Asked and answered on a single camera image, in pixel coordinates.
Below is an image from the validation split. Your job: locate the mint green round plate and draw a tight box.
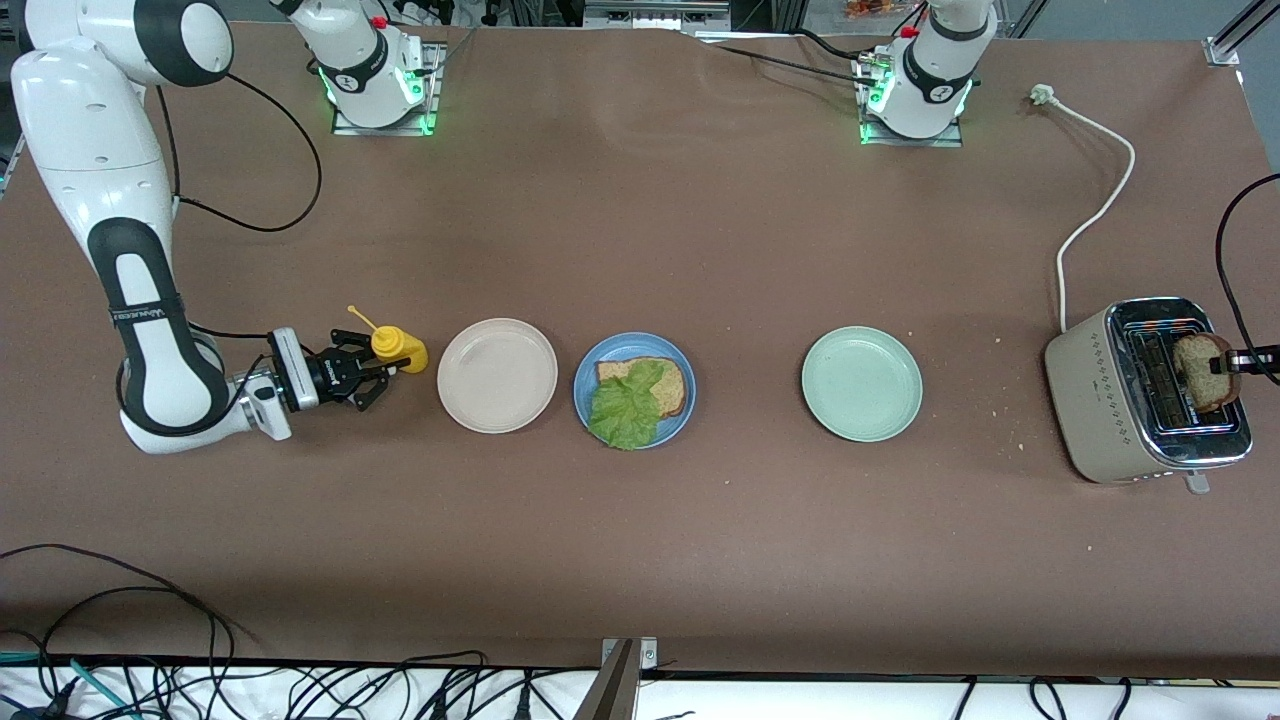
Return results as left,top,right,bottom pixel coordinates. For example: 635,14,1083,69
801,326,924,443

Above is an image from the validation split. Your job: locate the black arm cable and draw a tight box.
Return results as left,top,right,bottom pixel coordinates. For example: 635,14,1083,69
1214,173,1280,386
150,70,324,401

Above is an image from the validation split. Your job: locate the silver corner bracket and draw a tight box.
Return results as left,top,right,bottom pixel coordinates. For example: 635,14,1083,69
600,637,659,669

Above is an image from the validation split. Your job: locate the teal cable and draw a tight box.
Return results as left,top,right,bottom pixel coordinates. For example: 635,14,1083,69
0,650,143,720

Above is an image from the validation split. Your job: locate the beige round plate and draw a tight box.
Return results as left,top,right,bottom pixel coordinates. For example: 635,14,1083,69
437,318,559,435

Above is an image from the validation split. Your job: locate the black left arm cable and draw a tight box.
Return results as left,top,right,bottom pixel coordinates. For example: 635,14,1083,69
1214,173,1280,386

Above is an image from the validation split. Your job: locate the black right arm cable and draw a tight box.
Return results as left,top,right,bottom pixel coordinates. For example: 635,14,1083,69
150,70,324,401

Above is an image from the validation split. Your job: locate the grey metal box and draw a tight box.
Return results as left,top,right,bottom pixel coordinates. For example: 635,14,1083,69
583,0,731,31

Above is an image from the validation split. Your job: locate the aluminium frame profile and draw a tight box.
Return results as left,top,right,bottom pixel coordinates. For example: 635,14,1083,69
1205,0,1280,67

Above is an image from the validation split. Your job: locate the black base power cable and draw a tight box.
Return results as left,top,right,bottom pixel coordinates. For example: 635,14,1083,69
690,28,883,91

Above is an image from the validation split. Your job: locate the black looped floor cable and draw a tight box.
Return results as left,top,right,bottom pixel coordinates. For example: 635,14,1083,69
0,544,237,720

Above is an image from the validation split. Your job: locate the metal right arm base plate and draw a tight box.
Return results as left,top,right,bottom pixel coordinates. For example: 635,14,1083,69
332,42,447,137

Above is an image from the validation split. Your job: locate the white toaster power cord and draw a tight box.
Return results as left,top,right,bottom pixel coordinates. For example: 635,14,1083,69
1030,84,1138,333

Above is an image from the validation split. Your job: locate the green lettuce leaf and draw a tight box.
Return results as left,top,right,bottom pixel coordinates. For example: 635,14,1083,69
588,360,667,451

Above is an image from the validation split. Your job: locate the grey aluminium profile post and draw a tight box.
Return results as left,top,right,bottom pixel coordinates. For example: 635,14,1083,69
573,640,641,720

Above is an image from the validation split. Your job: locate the square brown bread slice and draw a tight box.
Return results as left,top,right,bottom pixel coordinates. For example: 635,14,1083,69
597,357,689,419

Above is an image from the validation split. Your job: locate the beige chrome toaster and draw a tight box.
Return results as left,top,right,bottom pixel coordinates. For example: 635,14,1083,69
1044,296,1254,495

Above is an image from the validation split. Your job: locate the yellow mustard squeeze bottle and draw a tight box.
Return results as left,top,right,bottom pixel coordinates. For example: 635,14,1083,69
347,305,429,375

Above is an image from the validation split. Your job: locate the blue round plate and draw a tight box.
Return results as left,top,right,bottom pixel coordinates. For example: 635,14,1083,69
573,332,698,451

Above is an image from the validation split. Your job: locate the rounded brown bread slice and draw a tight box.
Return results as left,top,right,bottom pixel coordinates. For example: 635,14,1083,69
1170,331,1241,413

